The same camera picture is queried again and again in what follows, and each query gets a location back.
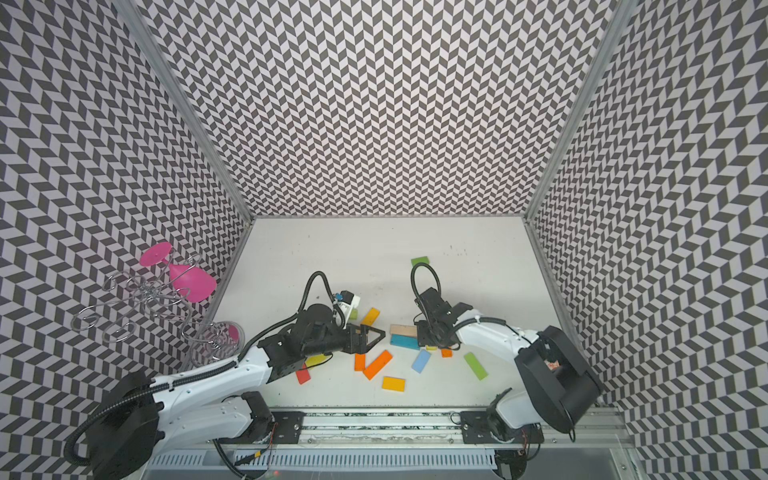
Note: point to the green long block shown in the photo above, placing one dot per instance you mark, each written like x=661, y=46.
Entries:
x=475, y=365

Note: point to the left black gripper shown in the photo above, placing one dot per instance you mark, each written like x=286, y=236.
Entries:
x=363, y=347

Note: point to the pink plastic wine glass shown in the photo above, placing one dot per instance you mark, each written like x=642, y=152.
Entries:
x=188, y=280

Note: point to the yellow-orange bottom block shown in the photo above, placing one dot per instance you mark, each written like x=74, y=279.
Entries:
x=393, y=384

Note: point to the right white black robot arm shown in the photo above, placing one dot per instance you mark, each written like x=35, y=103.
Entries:
x=559, y=384

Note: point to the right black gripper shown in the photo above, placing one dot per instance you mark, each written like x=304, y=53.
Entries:
x=424, y=339

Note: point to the red small block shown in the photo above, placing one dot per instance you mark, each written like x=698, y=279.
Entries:
x=303, y=375

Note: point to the orange vertical block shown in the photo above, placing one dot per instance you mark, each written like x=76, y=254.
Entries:
x=359, y=362

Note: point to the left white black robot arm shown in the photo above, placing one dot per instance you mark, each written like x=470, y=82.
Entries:
x=221, y=402

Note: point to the teal block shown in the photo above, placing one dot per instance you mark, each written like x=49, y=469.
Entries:
x=402, y=341

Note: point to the silver wire glass rack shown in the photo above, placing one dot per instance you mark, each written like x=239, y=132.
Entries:
x=134, y=297

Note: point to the yellow-orange tilted block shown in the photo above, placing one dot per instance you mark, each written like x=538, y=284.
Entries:
x=370, y=317

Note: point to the aluminium mounting rail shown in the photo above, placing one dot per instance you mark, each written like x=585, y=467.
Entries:
x=422, y=427

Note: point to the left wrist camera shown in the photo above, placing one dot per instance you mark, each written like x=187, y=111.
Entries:
x=347, y=301

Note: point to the yellow-green long block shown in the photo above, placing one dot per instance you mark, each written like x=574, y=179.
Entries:
x=317, y=360

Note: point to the orange diagonal block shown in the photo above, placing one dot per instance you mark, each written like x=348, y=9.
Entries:
x=377, y=365

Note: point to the light blue small block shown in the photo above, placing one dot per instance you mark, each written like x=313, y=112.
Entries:
x=421, y=361

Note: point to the natural wood block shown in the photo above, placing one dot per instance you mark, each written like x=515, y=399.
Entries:
x=404, y=330

